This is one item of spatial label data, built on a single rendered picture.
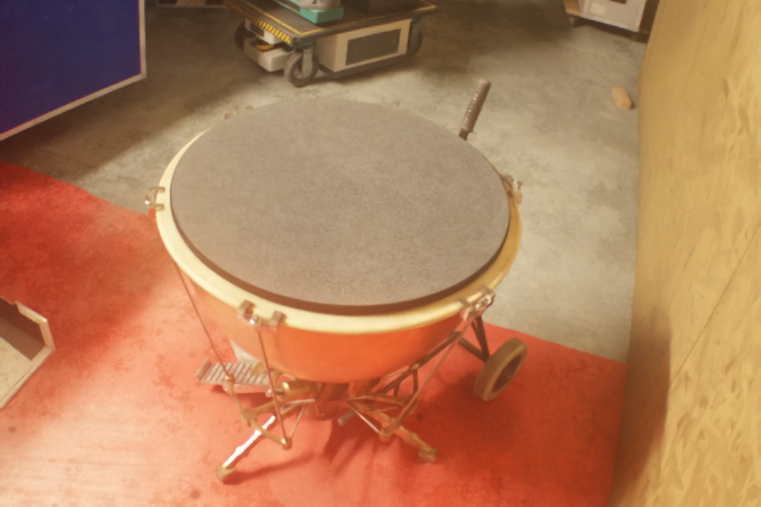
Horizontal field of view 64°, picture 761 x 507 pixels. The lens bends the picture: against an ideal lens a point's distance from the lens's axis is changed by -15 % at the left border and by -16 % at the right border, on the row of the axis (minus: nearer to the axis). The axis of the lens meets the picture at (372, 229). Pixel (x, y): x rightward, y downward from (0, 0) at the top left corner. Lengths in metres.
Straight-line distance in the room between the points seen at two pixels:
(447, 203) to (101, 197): 1.66
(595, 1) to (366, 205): 3.58
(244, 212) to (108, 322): 1.03
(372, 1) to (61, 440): 2.45
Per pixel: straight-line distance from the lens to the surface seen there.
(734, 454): 1.24
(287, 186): 1.35
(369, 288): 1.15
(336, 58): 3.33
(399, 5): 3.57
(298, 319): 1.12
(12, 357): 2.17
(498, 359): 1.93
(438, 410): 2.02
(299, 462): 1.87
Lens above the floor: 1.60
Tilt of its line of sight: 39 degrees down
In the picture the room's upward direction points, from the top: 8 degrees clockwise
